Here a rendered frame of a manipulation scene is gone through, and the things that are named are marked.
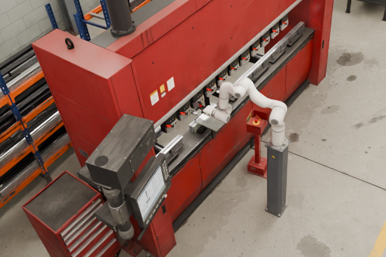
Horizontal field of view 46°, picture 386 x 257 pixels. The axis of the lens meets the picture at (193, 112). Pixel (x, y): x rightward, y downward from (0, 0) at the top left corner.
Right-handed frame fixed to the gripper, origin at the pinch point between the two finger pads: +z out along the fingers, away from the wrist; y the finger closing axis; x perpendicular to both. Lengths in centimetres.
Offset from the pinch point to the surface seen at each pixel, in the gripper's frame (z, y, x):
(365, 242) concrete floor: -168, 28, -119
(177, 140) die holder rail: 6.1, -32.6, -21.2
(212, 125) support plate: -11.7, 0.4, -18.3
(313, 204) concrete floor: -106, 40, -119
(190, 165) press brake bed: -7, -34, -48
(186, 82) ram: 3.9, -10.4, 36.2
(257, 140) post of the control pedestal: -32, 48, -68
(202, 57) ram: 4, 14, 48
